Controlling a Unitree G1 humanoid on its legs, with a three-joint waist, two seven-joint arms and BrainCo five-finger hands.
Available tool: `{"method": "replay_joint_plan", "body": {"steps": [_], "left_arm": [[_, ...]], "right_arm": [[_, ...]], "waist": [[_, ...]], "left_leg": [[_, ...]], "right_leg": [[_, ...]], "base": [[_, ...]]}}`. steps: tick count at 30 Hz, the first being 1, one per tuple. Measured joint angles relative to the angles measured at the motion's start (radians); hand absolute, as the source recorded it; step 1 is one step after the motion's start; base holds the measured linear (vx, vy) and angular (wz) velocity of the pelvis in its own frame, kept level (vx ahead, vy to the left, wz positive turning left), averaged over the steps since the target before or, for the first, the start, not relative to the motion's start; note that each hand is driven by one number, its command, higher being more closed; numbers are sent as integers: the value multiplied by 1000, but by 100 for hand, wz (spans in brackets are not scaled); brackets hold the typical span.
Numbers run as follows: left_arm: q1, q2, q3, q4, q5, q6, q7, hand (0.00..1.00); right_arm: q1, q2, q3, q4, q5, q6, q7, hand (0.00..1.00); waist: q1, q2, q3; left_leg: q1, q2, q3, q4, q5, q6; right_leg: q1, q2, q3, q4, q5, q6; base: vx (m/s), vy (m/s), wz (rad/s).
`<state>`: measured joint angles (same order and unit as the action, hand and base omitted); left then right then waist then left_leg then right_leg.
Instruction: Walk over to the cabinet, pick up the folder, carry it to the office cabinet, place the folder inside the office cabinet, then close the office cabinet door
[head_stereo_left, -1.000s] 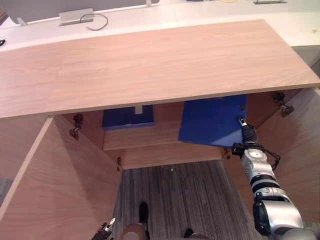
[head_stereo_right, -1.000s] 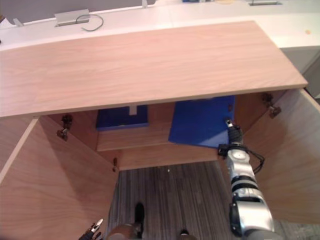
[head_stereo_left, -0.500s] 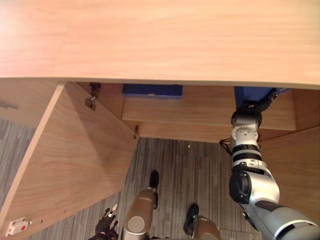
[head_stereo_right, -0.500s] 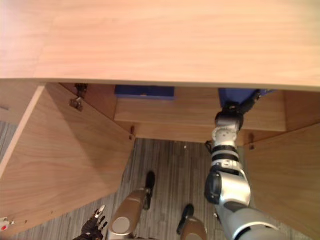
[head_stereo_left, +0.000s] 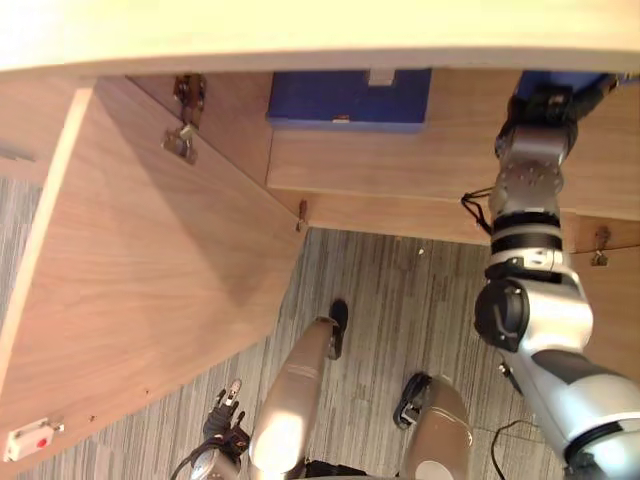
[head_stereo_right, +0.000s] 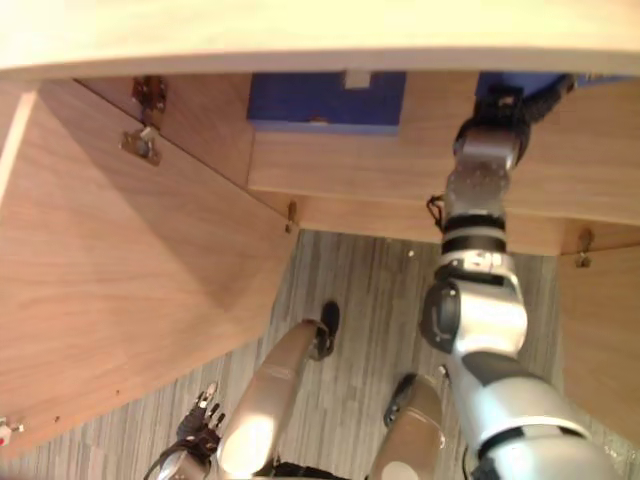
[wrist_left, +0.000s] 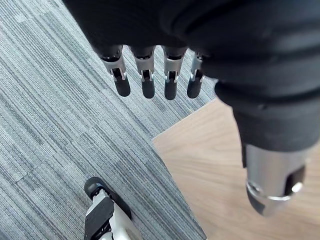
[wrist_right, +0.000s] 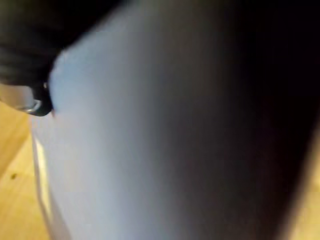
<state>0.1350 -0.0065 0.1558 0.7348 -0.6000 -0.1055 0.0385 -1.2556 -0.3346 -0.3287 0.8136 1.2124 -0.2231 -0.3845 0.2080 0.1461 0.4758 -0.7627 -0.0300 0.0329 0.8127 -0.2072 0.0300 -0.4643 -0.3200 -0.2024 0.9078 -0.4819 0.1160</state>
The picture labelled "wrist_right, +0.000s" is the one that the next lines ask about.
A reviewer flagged light blue folder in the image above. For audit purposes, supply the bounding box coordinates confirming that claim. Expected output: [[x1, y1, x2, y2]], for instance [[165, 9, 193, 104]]
[[29, 0, 320, 240]]

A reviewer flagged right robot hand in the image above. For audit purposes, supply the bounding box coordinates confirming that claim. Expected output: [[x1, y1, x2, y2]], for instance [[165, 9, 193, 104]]
[[0, 0, 118, 118]]

